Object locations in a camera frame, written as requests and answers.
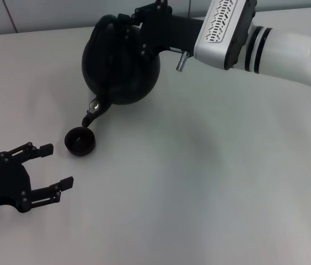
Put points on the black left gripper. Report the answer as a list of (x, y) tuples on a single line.
[(4, 185)]

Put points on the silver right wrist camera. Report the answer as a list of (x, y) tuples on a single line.
[(213, 27)]

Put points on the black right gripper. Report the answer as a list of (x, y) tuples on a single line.
[(172, 30)]

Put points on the small dark teacup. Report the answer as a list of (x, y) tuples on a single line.
[(81, 150)]

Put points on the black round teapot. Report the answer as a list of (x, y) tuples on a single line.
[(122, 82)]

